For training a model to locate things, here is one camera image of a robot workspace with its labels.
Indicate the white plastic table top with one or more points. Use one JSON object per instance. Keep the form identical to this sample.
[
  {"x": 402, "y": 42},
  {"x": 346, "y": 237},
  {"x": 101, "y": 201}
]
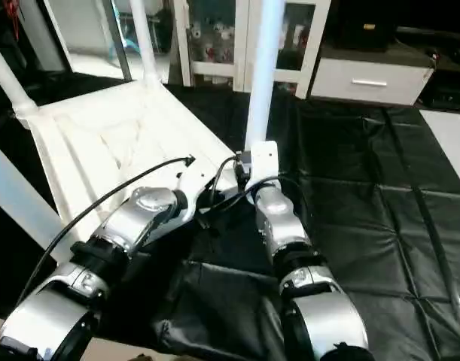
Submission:
[{"x": 102, "y": 135}]

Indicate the white plastic table leg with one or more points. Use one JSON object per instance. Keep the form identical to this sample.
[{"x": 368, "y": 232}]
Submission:
[
  {"x": 7, "y": 79},
  {"x": 143, "y": 37},
  {"x": 19, "y": 195},
  {"x": 263, "y": 75}
]

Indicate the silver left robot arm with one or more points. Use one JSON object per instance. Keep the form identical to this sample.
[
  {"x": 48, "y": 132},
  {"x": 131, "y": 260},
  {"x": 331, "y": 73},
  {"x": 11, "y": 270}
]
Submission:
[{"x": 139, "y": 214}]

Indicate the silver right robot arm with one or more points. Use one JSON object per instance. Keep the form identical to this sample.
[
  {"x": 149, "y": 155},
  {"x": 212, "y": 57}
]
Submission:
[{"x": 278, "y": 222}]

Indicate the white glass door cabinet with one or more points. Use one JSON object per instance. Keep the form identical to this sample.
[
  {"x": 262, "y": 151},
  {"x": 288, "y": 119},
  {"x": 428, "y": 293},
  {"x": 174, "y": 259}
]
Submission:
[{"x": 214, "y": 71}]

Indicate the black table mat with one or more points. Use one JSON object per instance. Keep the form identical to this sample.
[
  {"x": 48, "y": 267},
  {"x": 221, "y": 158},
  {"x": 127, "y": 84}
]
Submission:
[{"x": 365, "y": 188}]

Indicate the blue plastic stool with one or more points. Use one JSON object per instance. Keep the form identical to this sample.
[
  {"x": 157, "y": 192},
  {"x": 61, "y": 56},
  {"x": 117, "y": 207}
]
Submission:
[{"x": 126, "y": 34}]

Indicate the white drawer unit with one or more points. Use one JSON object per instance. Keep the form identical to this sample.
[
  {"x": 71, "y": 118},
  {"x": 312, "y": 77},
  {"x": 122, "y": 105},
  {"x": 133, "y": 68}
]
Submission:
[{"x": 365, "y": 83}]

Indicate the black speaker box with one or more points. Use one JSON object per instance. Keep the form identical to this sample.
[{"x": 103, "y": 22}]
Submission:
[{"x": 365, "y": 30}]

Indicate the white flat board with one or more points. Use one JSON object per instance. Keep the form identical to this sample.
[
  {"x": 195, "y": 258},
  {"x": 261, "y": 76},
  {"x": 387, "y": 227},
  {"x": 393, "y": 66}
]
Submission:
[{"x": 452, "y": 143}]

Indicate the dark TV stand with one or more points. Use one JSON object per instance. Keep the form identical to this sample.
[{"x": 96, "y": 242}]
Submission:
[{"x": 448, "y": 83}]

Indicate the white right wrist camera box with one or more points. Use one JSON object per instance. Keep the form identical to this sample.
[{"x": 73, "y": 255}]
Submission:
[{"x": 263, "y": 162}]

